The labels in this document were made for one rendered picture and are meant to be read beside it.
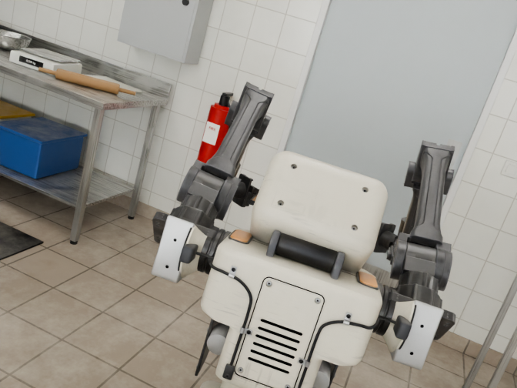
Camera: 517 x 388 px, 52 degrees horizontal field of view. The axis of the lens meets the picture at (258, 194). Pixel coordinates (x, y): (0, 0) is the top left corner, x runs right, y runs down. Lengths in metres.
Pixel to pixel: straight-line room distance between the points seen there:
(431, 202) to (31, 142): 2.79
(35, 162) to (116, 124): 0.69
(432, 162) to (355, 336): 0.54
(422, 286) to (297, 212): 0.27
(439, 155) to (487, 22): 2.04
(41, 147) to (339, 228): 2.83
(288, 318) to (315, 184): 0.22
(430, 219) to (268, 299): 0.42
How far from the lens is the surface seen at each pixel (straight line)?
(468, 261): 3.41
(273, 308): 0.86
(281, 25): 3.41
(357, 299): 0.85
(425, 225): 1.11
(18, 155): 3.63
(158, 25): 3.51
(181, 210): 0.97
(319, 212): 0.86
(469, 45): 3.28
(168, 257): 0.94
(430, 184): 1.22
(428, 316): 0.94
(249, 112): 1.25
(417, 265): 1.02
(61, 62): 3.57
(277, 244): 0.87
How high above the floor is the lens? 1.51
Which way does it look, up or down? 17 degrees down
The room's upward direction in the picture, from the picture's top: 17 degrees clockwise
